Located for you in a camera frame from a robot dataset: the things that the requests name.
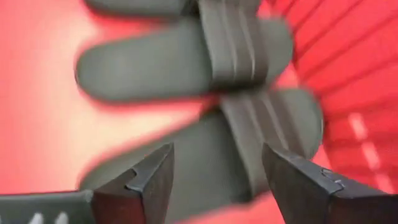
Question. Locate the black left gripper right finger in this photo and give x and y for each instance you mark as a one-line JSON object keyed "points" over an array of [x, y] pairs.
{"points": [[311, 202]]}

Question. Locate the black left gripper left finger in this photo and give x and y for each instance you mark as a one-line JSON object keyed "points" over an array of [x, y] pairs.
{"points": [[124, 205]]}

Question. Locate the red plastic bin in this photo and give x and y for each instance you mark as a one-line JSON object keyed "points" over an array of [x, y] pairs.
{"points": [[348, 62]]}

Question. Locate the black rubber slide sandal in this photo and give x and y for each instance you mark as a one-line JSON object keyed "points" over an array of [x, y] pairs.
{"points": [[140, 68], [133, 6], [211, 149]]}

